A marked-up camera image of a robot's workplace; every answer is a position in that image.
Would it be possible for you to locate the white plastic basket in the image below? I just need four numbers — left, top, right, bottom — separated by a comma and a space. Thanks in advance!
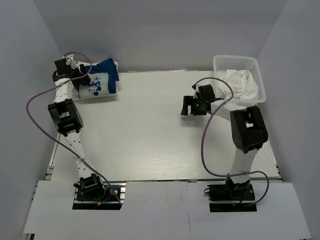
213, 55, 267, 107

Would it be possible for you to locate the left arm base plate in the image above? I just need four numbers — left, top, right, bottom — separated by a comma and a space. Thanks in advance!
72, 183, 122, 211

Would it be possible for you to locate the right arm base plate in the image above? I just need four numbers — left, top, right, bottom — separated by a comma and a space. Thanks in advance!
203, 184, 257, 213

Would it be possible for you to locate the crumpled white t shirt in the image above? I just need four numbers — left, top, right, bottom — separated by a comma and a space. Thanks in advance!
216, 69, 259, 106

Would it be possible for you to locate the blue t shirt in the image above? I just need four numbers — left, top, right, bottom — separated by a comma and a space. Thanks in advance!
78, 57, 120, 95

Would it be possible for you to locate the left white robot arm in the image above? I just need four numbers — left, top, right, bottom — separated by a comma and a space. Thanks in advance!
48, 54, 106, 200

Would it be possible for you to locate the white t shirt stack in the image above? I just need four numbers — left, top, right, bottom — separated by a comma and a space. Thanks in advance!
70, 58, 120, 102

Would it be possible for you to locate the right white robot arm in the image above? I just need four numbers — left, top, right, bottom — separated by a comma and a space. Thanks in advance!
181, 84, 268, 200

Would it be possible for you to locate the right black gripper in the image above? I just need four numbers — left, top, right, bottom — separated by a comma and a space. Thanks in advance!
181, 96, 207, 116

